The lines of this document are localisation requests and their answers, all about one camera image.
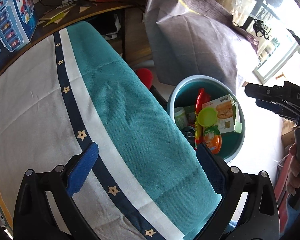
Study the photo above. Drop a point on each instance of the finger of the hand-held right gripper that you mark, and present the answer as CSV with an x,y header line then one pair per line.
x,y
277,108
262,92

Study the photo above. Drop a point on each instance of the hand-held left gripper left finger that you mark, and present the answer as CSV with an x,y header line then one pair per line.
x,y
82,170

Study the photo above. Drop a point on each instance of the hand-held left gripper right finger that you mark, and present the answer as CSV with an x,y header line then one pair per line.
x,y
212,167

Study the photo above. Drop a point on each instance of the orange carrot shaped toy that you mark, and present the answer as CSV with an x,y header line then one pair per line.
x,y
212,140

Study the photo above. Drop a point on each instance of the green cardboard box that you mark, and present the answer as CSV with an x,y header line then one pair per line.
x,y
225,121

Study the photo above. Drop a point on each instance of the orange snack packet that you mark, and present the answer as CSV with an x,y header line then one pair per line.
x,y
199,110

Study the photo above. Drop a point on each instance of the pale green plastic jar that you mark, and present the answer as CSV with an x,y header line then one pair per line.
x,y
180,116

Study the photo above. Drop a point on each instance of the blue plastic trash bin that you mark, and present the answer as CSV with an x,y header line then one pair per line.
x,y
185,92

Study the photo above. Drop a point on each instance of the person's right hand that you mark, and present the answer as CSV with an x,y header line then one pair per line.
x,y
294,177

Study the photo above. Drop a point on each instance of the brown cardboard box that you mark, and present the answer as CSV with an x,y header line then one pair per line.
x,y
287,135

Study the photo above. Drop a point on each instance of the red fabric item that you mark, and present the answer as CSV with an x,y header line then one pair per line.
x,y
281,180

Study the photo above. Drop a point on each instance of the teal striped star blanket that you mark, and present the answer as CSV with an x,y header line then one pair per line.
x,y
127,105

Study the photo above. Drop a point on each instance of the large grey woven bag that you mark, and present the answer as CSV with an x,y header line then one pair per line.
x,y
195,42

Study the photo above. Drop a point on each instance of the red plush ball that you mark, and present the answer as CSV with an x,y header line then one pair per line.
x,y
145,76

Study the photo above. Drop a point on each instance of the black and white cloth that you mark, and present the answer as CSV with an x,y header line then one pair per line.
x,y
116,27

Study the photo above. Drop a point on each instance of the yellow paper sheet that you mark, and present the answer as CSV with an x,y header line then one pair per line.
x,y
55,16

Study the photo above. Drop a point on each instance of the small beige paper triangle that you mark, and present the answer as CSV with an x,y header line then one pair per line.
x,y
83,9

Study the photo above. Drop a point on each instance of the brown wooden desk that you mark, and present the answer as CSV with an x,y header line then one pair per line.
x,y
102,8

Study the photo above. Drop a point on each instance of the large blue toy box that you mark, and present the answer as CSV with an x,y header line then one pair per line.
x,y
12,17

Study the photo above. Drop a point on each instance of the white picture frame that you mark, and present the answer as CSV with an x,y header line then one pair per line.
x,y
262,75

